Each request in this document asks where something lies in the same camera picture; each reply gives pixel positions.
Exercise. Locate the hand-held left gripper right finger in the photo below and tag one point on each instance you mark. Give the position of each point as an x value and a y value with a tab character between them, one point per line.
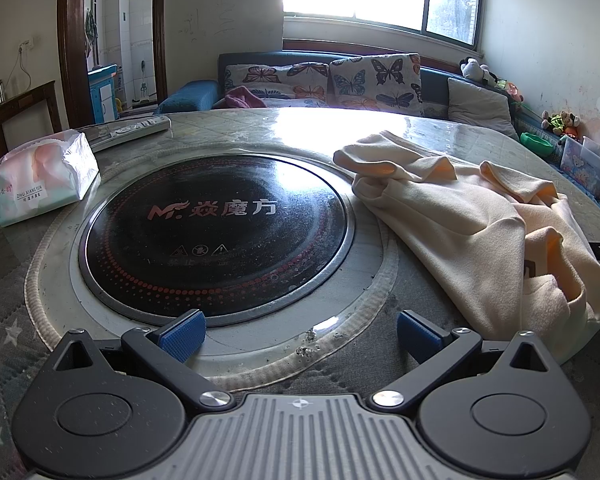
420	335

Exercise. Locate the hanging towel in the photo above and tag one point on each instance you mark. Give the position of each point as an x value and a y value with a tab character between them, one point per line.
91	32

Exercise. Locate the blue cabinet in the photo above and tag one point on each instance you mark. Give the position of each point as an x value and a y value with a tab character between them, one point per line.
102	95

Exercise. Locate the white wall outlet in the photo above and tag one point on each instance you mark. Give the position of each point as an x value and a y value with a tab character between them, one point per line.
26	44

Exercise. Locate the square butterfly print cushion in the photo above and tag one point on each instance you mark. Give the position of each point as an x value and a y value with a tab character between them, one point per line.
375	82

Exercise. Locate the black round induction cooktop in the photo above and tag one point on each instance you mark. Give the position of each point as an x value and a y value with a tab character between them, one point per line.
205	240

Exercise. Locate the round clear cooktop surround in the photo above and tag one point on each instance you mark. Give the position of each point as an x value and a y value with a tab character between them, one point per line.
375	280

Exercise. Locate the soft tissue pack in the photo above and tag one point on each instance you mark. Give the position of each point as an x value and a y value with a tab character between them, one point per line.
40	175

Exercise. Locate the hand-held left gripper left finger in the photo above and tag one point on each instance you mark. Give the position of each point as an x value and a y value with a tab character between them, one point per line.
182	335

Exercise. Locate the pink cloth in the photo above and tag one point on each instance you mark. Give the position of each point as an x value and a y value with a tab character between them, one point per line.
240	97

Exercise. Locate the green bowl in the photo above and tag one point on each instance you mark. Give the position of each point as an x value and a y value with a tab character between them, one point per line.
537	142

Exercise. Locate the blue sofa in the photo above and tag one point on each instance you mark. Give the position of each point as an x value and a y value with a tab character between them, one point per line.
190	95

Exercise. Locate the dark wooden door frame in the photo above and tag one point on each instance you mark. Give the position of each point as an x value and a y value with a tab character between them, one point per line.
72	45

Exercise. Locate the small plush toys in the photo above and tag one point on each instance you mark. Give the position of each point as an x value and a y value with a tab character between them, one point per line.
560	121

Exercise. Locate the grey pillow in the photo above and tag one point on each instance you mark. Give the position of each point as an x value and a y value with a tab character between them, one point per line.
480	107

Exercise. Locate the grey quilted star table cover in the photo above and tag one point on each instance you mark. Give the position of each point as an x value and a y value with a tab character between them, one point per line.
10	270

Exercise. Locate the wide butterfly print cushion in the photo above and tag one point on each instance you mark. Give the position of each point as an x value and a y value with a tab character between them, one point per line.
280	80

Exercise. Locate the dark wooden sideboard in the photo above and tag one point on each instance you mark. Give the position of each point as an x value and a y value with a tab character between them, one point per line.
25	110

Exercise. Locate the cream sweatshirt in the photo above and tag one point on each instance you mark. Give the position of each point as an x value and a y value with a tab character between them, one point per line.
455	225

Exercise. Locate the panda plush toy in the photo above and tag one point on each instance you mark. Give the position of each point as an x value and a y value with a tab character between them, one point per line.
475	70

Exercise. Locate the clear plastic storage box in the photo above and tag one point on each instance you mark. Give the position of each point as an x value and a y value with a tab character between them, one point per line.
585	162

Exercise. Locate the white remote control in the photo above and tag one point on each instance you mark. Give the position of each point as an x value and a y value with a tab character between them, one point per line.
130	130

